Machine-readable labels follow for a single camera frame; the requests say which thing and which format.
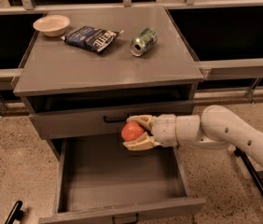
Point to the red apple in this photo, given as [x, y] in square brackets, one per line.
[131, 131]

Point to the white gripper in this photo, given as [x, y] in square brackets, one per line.
[164, 130]

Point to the grey drawer cabinet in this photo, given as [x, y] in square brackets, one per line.
[59, 77]

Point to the open grey lower drawer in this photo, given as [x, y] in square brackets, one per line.
[101, 182]

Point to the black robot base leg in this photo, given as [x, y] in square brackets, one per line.
[257, 176]

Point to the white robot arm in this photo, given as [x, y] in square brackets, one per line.
[215, 128]

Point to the white bowl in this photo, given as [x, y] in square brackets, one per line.
[52, 25]

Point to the closed grey upper drawer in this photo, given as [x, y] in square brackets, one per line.
[99, 120]

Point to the blue chip bag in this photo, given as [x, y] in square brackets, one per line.
[90, 38]

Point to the green soda can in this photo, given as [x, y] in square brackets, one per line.
[144, 42]

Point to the black leg at bottom left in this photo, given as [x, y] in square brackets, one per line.
[16, 214]

